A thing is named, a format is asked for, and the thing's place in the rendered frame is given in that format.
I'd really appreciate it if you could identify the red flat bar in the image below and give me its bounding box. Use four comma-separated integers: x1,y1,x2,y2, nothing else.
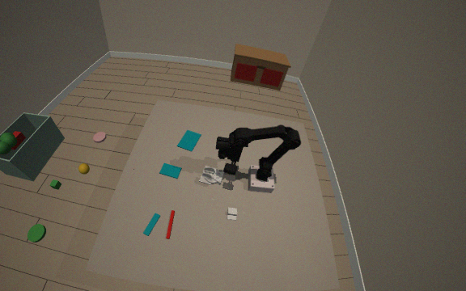
166,210,175,239

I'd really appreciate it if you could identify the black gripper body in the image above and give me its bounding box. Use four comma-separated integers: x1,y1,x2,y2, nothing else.
223,150,242,175

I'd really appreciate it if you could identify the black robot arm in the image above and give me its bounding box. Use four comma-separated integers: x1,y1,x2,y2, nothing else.
216,125,301,181

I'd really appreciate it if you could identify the teal flat square plate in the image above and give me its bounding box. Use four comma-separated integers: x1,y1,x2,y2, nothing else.
177,130,201,152

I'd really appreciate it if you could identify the teal flat rectangular plate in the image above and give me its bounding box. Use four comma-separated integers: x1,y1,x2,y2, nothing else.
159,163,182,179

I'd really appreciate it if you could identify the teal flat bar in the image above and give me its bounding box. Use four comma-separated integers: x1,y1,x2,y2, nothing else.
143,213,161,236

